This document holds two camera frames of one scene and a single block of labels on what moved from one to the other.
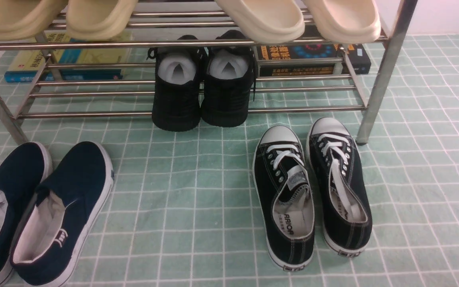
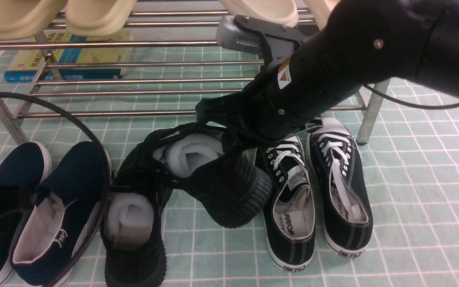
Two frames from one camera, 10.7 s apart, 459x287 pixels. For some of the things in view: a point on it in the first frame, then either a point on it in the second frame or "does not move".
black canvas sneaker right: [334, 159] does not move
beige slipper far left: [22, 20] does not move
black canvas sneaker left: [284, 195] does not move
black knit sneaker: [176, 104] to [132, 219]
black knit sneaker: [229, 77] to [195, 158]
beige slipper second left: [98, 20] does not move
